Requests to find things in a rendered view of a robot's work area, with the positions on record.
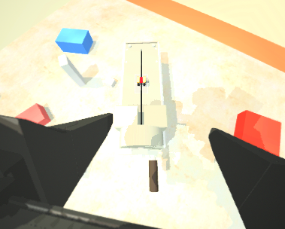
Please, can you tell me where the blue rectangular block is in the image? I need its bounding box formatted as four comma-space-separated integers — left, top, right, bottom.
55, 28, 93, 54

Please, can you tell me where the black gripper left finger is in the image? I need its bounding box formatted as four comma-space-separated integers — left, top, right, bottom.
0, 113, 113, 207

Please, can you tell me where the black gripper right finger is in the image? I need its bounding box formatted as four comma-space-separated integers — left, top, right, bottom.
208, 128, 285, 229

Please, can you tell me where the white rectangular bar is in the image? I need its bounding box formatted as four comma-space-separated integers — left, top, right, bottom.
58, 54, 85, 87

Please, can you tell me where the small white cube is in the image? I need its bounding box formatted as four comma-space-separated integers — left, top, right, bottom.
104, 77, 116, 88

